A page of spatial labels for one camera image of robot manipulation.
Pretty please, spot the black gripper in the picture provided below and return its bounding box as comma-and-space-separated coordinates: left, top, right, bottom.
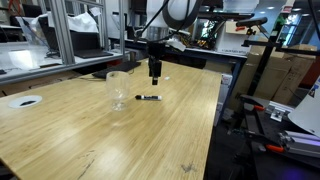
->
146, 42, 167, 86

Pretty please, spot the black and white marker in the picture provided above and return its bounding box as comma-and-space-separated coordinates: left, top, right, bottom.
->
134, 94, 163, 102

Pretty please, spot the clear stemmed glass cup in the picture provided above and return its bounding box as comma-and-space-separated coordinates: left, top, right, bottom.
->
105, 70, 131, 112

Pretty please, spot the white side cabinet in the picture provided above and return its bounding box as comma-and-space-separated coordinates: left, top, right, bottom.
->
213, 72, 234, 128

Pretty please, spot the black laptop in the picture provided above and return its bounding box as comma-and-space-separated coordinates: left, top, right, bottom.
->
37, 15, 114, 60

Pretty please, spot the white carton box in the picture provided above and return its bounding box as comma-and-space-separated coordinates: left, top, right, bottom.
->
214, 21, 254, 56

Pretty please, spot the white cloth cover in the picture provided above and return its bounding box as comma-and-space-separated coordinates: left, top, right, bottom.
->
31, 11, 100, 34

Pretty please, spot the large cardboard box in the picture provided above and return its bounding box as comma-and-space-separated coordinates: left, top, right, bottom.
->
271, 56, 316, 106
229, 44, 294, 101

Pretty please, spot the grey workbench shelf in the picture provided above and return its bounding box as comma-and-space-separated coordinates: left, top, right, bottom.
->
0, 41, 124, 86

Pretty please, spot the white board panel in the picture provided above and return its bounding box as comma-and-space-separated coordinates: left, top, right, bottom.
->
288, 76, 320, 138

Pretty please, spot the aluminium extrusion bar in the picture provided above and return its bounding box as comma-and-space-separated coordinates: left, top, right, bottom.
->
279, 129, 320, 158

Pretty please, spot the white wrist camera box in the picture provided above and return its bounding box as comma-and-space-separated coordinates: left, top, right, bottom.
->
165, 38, 187, 53

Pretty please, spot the thick aluminium frame post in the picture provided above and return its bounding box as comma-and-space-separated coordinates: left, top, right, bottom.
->
48, 0, 76, 66

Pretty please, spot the black camera on stand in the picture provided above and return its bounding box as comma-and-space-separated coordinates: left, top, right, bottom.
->
235, 16, 269, 28

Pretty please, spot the black camera stand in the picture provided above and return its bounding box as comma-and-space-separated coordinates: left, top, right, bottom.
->
241, 28, 320, 98

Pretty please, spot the orange handled clamp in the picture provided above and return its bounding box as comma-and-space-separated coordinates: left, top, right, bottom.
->
239, 94, 268, 113
244, 129, 286, 154

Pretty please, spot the silver metal bracket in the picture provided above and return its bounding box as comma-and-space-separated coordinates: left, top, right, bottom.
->
264, 101, 294, 123

